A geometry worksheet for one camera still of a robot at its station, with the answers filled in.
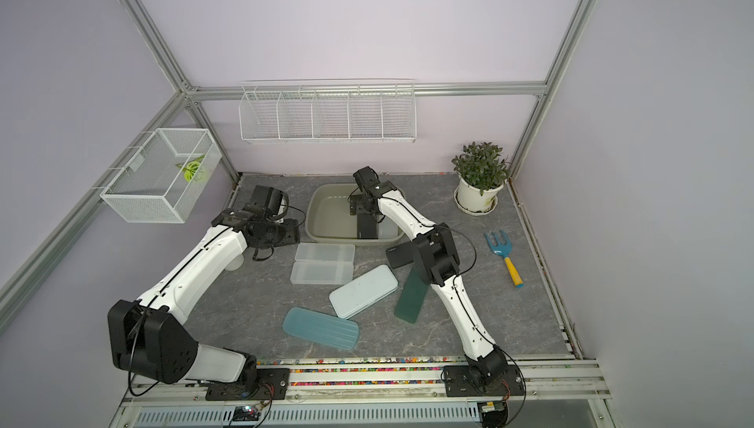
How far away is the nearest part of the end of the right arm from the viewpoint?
786 mm

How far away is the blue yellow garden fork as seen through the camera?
3.05ft

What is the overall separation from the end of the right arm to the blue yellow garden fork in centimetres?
45
